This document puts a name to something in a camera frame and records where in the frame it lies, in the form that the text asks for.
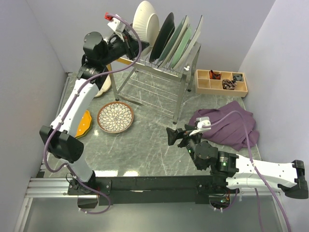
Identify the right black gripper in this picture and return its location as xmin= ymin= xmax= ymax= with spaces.
xmin=166 ymin=124 xmax=204 ymax=170

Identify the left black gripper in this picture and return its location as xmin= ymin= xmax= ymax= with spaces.
xmin=100 ymin=29 xmax=150 ymax=66

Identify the floral patterned plate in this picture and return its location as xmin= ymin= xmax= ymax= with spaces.
xmin=133 ymin=0 xmax=159 ymax=47
xmin=97 ymin=101 xmax=134 ymax=133

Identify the dark brown rimmed plate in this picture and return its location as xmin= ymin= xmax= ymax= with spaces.
xmin=149 ymin=12 xmax=175 ymax=63

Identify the cream divided plate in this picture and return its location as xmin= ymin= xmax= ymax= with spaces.
xmin=95 ymin=75 xmax=112 ymax=98

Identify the orange dotted scalloped plate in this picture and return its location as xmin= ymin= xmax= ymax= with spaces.
xmin=77 ymin=110 xmax=92 ymax=129

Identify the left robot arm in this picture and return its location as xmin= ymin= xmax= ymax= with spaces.
xmin=40 ymin=31 xmax=150 ymax=194

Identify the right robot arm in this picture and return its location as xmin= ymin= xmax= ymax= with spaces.
xmin=166 ymin=126 xmax=309 ymax=199

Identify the steel dish rack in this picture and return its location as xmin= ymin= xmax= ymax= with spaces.
xmin=111 ymin=42 xmax=201 ymax=124

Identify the dark teal round plate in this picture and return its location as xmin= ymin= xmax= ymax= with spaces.
xmin=158 ymin=15 xmax=189 ymax=68

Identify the light green plate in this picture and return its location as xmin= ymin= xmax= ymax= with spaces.
xmin=169 ymin=26 xmax=192 ymax=69

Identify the cream square plate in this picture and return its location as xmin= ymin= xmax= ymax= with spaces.
xmin=165 ymin=16 xmax=192 ymax=69

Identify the white square plate black rim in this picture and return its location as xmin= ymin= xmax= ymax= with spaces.
xmin=178 ymin=15 xmax=204 ymax=66

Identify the purple cloth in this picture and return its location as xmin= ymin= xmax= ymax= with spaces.
xmin=189 ymin=101 xmax=260 ymax=151

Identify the black base beam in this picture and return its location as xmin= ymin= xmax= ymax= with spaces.
xmin=67 ymin=175 xmax=239 ymax=209

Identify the wooden compartment tray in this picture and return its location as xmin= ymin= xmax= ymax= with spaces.
xmin=195 ymin=70 xmax=248 ymax=98

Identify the orange black item in tray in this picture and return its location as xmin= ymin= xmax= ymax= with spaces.
xmin=210 ymin=70 xmax=222 ymax=80

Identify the patterned cloth item in tray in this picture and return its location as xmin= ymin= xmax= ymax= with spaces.
xmin=222 ymin=79 xmax=237 ymax=90

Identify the grey item in tray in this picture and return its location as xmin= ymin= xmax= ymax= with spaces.
xmin=233 ymin=74 xmax=243 ymax=82

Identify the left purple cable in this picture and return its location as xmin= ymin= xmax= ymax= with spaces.
xmin=42 ymin=15 xmax=143 ymax=216

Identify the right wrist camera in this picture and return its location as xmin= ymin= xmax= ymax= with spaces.
xmin=189 ymin=116 xmax=211 ymax=136

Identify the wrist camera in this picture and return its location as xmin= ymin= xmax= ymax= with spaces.
xmin=104 ymin=13 xmax=126 ymax=39
xmin=189 ymin=116 xmax=211 ymax=136

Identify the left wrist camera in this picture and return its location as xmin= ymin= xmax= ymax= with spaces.
xmin=104 ymin=13 xmax=126 ymax=39

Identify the aluminium rail frame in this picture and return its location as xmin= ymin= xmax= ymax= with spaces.
xmin=14 ymin=77 xmax=98 ymax=232

